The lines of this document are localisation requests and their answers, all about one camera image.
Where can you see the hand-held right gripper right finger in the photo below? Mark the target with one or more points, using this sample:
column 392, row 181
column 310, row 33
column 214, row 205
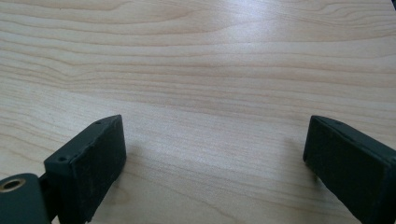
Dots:
column 351, row 168

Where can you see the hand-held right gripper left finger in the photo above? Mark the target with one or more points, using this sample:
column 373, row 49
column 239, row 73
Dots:
column 87, row 168

